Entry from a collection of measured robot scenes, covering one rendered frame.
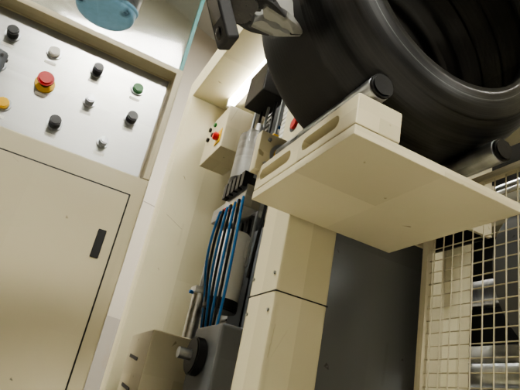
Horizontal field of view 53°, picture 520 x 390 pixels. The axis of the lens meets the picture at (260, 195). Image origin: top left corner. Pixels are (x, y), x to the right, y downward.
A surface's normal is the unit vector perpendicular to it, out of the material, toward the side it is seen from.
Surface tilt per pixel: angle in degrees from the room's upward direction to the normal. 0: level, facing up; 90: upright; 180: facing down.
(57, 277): 90
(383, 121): 90
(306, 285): 90
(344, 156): 180
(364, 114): 90
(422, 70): 100
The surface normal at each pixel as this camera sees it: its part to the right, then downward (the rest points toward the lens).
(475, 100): 0.44, -0.11
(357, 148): -0.19, 0.89
